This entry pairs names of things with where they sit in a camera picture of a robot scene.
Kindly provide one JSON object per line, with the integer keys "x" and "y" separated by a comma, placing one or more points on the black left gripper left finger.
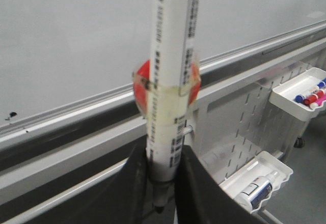
{"x": 119, "y": 199}

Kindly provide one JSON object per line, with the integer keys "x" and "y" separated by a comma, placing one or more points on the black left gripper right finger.
{"x": 199, "y": 199}

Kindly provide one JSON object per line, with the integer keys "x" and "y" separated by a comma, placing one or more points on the white black-ink marker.
{"x": 172, "y": 62}

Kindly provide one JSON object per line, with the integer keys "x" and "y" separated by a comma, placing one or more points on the red round magnet taped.
{"x": 141, "y": 85}

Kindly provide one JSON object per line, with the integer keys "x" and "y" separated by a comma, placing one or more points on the blue whiteboard marker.
{"x": 300, "y": 97}

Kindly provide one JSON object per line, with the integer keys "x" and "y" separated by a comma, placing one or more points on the red whiteboard marker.
{"x": 316, "y": 94}

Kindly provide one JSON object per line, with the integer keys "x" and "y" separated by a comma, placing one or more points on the white lower plastic tray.
{"x": 261, "y": 165}

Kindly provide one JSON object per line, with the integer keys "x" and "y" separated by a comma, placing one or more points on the white plastic tray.
{"x": 283, "y": 95}
{"x": 261, "y": 165}

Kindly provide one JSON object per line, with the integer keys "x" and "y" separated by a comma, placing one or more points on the white spray bottle blue label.
{"x": 258, "y": 190}

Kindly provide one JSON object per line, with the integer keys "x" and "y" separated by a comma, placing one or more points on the white upper plastic tray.
{"x": 283, "y": 95}

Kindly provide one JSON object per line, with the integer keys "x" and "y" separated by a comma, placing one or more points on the pink eraser block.
{"x": 318, "y": 102}

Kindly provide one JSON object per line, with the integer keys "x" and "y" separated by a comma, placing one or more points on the white pegboard stand frame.
{"x": 60, "y": 154}

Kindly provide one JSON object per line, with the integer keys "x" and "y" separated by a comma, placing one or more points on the white whiteboard with aluminium frame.
{"x": 57, "y": 52}

